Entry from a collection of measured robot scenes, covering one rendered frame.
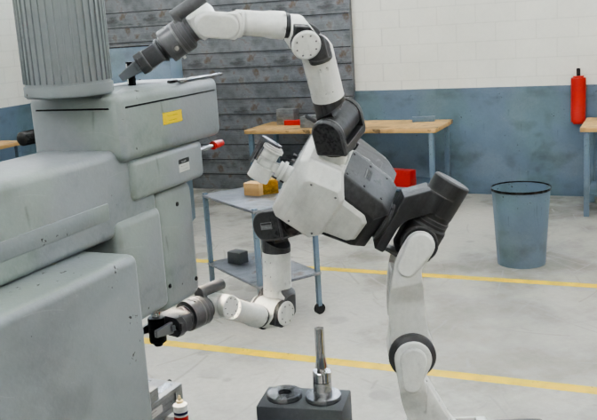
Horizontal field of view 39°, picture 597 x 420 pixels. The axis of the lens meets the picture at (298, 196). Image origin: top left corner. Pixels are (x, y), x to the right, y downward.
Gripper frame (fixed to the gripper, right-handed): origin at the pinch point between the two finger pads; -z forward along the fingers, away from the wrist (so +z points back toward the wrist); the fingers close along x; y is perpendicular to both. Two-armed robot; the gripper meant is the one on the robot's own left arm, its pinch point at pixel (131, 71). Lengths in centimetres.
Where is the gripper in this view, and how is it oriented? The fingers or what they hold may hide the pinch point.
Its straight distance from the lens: 220.8
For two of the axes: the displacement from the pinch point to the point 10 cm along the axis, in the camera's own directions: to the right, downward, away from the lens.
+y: -5.6, -8.1, -2.0
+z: 8.3, -5.5, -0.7
